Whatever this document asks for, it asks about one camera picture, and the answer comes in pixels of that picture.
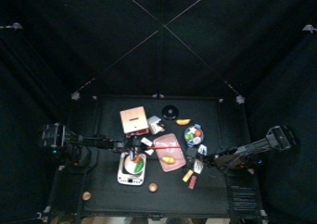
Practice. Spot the white kitchen scale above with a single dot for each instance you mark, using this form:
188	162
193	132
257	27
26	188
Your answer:
129	179

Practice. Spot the orange toy carrot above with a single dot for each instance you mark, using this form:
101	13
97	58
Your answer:
136	159

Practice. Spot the brown toy egg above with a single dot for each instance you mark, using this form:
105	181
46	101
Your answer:
86	196
153	187

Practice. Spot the green toy vegetable on plate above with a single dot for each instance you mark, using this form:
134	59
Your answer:
189	136

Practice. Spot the white bowl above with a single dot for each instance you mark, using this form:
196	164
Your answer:
130	168

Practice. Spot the white toy food piece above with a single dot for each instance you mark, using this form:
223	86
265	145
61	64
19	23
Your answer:
197	140

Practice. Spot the small white toy box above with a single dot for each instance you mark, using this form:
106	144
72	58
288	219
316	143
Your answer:
156	124

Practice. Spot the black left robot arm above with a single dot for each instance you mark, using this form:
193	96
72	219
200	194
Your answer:
96	141

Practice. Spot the yellow toy block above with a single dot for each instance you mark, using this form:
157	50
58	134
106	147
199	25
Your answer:
188	176

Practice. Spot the yellow toy corn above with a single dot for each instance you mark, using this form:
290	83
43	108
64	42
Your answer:
169	160

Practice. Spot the silver frame bracket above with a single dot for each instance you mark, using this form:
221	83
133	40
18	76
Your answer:
240	99
15	26
76	95
158	95
310	28

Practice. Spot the green toy pepper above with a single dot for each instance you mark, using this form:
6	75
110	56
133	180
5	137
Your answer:
140	166

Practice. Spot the yellow-orange toy fruit slice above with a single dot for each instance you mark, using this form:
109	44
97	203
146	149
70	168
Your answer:
183	121

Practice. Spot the blue toy plate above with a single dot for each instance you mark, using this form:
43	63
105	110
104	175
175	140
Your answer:
193	135

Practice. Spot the red toy block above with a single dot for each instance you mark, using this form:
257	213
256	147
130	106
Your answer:
192	182

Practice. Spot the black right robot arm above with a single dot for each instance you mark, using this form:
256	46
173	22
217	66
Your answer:
257	145

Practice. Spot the pink cutting board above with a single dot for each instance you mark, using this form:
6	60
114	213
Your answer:
173	152

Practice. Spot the orange toy food piece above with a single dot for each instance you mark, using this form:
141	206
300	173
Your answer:
199	132

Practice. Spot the red toy knife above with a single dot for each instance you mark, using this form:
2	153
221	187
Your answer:
165	147

